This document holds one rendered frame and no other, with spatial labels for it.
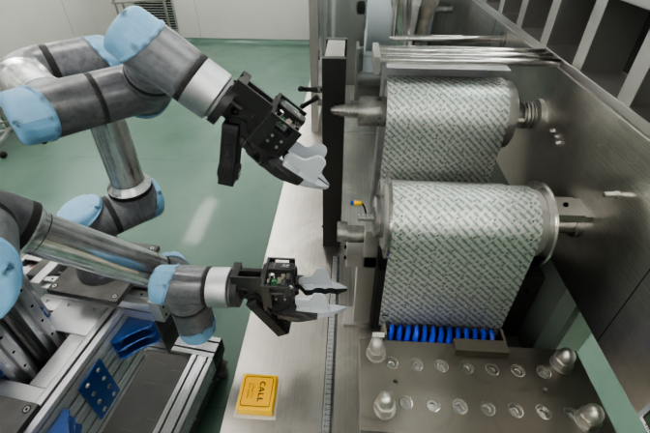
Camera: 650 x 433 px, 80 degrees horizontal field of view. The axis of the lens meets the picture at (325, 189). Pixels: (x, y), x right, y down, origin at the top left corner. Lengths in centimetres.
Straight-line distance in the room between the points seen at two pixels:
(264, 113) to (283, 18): 571
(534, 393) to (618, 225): 31
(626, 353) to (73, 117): 83
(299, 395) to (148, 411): 95
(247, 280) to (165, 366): 113
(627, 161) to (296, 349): 70
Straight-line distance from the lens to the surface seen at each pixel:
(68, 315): 140
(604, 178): 74
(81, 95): 62
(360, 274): 82
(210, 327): 87
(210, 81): 55
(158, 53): 55
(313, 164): 58
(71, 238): 80
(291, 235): 116
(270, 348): 93
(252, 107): 55
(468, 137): 83
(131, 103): 64
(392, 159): 83
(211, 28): 655
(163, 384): 177
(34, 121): 62
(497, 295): 78
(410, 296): 75
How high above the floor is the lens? 169
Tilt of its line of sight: 36 degrees down
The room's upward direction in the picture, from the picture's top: straight up
